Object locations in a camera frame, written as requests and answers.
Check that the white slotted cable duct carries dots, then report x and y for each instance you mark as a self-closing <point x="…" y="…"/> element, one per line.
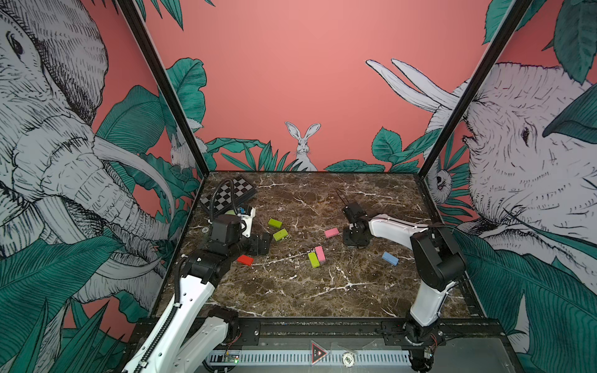
<point x="304" y="358"/>

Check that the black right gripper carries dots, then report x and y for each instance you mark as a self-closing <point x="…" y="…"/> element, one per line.
<point x="348" y="242"/>

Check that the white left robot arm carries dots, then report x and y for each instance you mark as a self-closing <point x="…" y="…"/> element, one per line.
<point x="168" y="348"/>

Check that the red triangle warning sticker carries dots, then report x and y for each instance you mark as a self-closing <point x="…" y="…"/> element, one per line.
<point x="318" y="352"/>

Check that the folded black chess board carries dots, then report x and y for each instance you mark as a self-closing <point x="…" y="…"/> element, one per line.
<point x="244" y="191"/>

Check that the red block front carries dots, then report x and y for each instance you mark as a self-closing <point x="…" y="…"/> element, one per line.
<point x="245" y="260"/>

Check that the black left corner post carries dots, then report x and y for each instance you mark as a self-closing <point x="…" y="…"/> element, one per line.
<point x="131" y="13"/>

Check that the green block far left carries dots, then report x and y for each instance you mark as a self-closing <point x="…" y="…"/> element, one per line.
<point x="274" y="223"/>

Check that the pink block centre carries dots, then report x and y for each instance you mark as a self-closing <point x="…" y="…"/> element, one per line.
<point x="332" y="232"/>

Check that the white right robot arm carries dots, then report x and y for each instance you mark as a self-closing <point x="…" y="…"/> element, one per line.
<point x="438" y="258"/>

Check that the black right corner post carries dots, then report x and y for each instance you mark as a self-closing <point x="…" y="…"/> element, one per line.
<point x="508" y="25"/>

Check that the black front rail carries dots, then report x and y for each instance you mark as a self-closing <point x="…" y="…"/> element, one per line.
<point x="395" y="332"/>

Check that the black corner post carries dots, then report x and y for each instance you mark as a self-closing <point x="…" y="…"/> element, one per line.
<point x="131" y="13"/>
<point x="508" y="25"/>

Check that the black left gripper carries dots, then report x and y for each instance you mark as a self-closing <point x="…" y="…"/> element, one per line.
<point x="256" y="249"/>

